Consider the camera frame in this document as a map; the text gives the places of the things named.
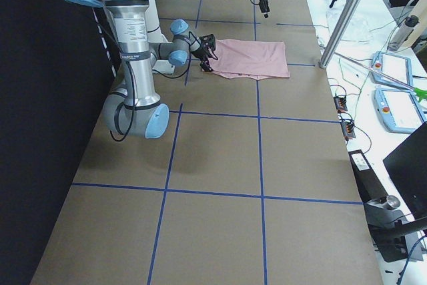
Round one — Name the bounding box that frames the pink Snoopy t-shirt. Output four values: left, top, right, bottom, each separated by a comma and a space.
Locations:
209, 39, 290, 80

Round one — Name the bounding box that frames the clear plastic bag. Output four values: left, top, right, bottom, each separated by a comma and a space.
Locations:
326, 9, 372, 43

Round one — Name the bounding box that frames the grey USB hub far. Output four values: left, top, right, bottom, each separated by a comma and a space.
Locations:
334, 95, 348, 113

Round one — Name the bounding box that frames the grey usb hub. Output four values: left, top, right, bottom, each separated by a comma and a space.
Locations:
340, 119, 356, 141
334, 95, 348, 113

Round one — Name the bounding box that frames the grey USB hub near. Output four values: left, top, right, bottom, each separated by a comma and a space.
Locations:
340, 119, 356, 141

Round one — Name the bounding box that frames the clear water bottle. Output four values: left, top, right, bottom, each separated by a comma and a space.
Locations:
388, 15, 419, 51

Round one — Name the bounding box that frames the far teach pendant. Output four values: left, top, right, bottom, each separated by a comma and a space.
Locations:
372, 51, 413, 88

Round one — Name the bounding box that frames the teach pendant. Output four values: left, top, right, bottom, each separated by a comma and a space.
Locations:
372, 51, 413, 88
373, 89, 426, 134

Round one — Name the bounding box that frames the near teach pendant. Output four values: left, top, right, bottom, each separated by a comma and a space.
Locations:
373, 89, 426, 134

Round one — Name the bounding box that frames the metal rod with green clip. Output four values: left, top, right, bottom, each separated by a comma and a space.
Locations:
334, 52, 426, 102

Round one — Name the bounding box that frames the black power box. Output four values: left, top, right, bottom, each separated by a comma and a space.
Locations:
348, 150, 388, 203

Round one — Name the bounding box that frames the black monitor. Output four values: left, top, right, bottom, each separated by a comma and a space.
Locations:
383, 123, 427, 218

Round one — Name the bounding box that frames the metal cylinder cup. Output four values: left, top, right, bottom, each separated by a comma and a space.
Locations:
384, 195, 401, 210

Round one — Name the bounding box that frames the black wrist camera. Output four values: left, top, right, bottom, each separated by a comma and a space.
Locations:
199, 34, 218, 60

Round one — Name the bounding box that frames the aluminium frame post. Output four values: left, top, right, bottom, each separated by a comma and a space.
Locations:
319, 0, 361, 69

